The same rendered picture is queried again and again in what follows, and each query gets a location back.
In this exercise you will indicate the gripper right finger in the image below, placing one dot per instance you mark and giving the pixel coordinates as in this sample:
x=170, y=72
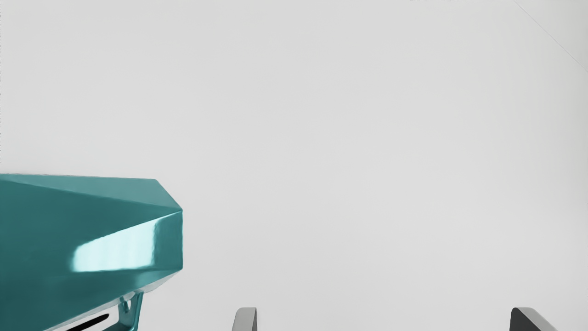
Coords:
x=528, y=322

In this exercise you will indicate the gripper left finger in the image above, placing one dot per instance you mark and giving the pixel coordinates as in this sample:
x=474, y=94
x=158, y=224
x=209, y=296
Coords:
x=245, y=320

